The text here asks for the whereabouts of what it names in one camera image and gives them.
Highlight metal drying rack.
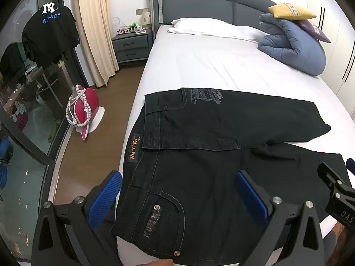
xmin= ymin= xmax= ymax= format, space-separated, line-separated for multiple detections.
xmin=33 ymin=51 xmax=73 ymax=108

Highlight white wardrobe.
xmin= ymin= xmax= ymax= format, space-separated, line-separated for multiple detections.
xmin=306 ymin=0 xmax=355 ymax=108

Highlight pink garment steamer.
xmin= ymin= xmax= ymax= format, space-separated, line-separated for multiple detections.
xmin=66 ymin=84 xmax=106 ymax=141

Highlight beige curtain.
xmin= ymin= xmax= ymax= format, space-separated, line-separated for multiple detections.
xmin=69 ymin=0 xmax=120 ymax=88

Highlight white pillow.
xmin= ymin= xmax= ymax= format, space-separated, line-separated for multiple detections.
xmin=168 ymin=17 xmax=271 ymax=43

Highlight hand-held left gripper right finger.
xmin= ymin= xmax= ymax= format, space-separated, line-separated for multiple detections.
xmin=234 ymin=170 xmax=325 ymax=266

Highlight grey nightstand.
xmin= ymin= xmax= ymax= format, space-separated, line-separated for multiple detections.
xmin=112 ymin=28 xmax=154 ymax=67

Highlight blue rolled duvet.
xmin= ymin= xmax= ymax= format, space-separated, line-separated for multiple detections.
xmin=258 ymin=13 xmax=326 ymax=76

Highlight yellow cushion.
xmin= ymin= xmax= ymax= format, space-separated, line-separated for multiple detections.
xmin=268 ymin=2 xmax=317 ymax=21

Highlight white floral box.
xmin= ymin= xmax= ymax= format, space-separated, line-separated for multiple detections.
xmin=139 ymin=10 xmax=152 ymax=29

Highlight person's left hand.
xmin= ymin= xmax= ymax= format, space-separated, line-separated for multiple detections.
xmin=144 ymin=259 xmax=174 ymax=266

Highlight black denim pants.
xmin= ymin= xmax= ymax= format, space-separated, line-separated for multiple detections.
xmin=111 ymin=88 xmax=348 ymax=266

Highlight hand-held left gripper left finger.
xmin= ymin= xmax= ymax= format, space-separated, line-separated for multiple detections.
xmin=31 ymin=170 xmax=131 ymax=266

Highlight bed with white sheet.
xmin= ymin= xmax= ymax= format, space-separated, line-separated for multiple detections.
xmin=112 ymin=23 xmax=355 ymax=266

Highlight grey padded headboard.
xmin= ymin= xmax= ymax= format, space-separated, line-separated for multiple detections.
xmin=148 ymin=0 xmax=323 ymax=42

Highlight black printed t-shirt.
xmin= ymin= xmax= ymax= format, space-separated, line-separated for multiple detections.
xmin=22 ymin=3 xmax=81 ymax=66

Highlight purple cushion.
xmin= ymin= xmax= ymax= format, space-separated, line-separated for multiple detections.
xmin=301 ymin=19 xmax=332 ymax=43

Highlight white wire rack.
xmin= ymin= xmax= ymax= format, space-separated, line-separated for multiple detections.
xmin=112 ymin=17 xmax=147 ymax=34

